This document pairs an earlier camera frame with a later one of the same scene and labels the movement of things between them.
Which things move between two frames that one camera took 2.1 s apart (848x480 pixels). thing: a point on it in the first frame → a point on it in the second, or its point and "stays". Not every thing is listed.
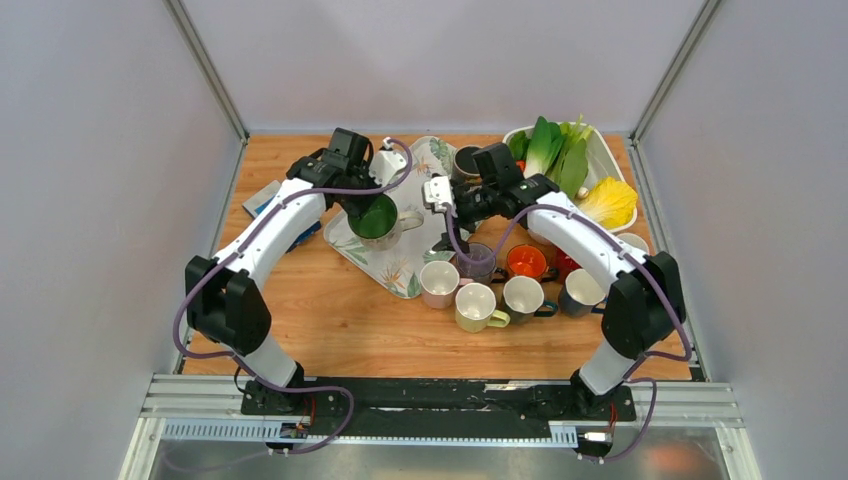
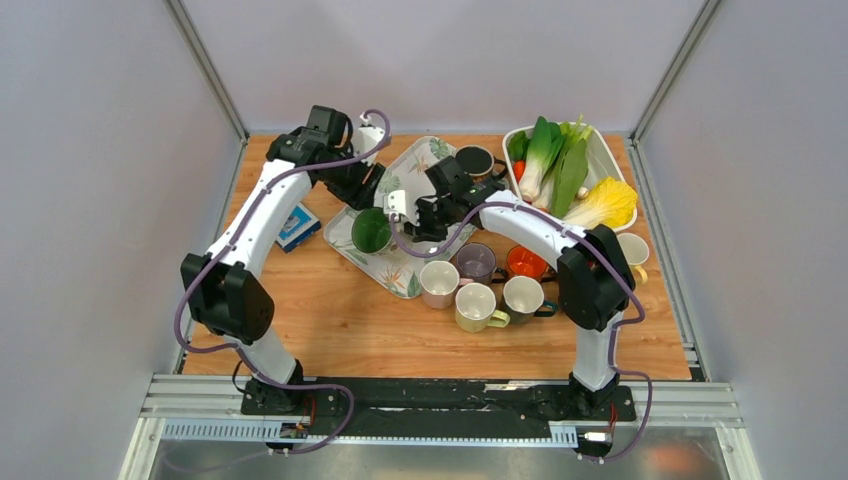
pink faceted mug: x=438 y=281 stays
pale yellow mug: x=635 y=241 stays
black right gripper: x=457 y=211 → x=418 y=227
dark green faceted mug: x=523 y=299 stays
